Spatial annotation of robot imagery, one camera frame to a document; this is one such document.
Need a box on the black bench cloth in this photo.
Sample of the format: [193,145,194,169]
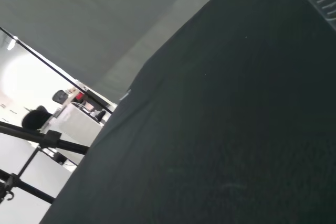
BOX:
[39,0,336,224]

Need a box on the black office chair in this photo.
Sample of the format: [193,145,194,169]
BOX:
[21,105,54,131]
[52,90,68,104]

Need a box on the white desk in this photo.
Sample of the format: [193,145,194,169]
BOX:
[55,102,103,146]

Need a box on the black tripod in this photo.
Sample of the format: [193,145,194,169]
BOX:
[0,121,89,205]

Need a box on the black partition frame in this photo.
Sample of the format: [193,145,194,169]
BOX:
[0,26,114,114]

